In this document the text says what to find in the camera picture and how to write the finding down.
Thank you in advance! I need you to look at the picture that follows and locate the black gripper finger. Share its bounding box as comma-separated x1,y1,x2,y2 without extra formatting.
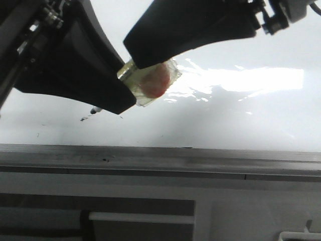
15,1,136,114
123,0,263,69

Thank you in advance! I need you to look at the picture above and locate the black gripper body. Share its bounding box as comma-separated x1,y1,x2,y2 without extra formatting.
1,1,83,104

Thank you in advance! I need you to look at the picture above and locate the white taped whiteboard marker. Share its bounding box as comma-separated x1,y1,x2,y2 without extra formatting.
90,59,182,115

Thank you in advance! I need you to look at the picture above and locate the grey metal frame structure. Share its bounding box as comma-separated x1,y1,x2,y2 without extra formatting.
1,193,195,240

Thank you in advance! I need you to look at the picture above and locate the white wire rack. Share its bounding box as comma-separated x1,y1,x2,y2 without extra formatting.
277,220,320,241

